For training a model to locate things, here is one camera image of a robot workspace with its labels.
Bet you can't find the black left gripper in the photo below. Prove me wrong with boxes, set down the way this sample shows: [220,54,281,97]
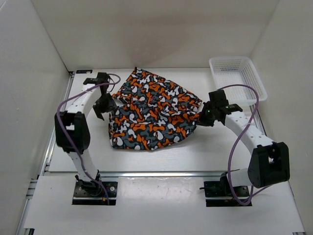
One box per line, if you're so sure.
[92,93,118,120]

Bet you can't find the orange camouflage shorts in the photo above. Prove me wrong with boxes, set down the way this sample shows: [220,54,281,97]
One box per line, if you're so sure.
[108,68,202,151]

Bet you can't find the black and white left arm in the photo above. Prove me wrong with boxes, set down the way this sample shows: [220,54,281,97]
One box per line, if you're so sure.
[54,72,120,196]

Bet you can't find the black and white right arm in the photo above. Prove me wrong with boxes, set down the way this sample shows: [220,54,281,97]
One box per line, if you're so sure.
[198,90,290,196]

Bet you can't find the white perforated plastic basket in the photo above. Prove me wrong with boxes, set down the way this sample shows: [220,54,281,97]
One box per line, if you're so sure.
[209,56,268,106]

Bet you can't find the black corner label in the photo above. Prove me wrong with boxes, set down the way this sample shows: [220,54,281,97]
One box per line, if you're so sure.
[75,70,92,74]

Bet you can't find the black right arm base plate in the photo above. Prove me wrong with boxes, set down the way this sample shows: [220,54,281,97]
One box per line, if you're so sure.
[199,181,250,208]

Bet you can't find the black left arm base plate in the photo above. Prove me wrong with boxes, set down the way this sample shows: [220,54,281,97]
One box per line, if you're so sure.
[72,180,118,206]

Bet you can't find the aluminium table edge rail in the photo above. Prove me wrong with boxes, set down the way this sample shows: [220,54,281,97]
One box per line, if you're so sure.
[39,170,279,179]

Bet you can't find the left side aluminium rail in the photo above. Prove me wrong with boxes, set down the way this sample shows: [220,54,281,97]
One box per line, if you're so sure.
[36,71,74,176]

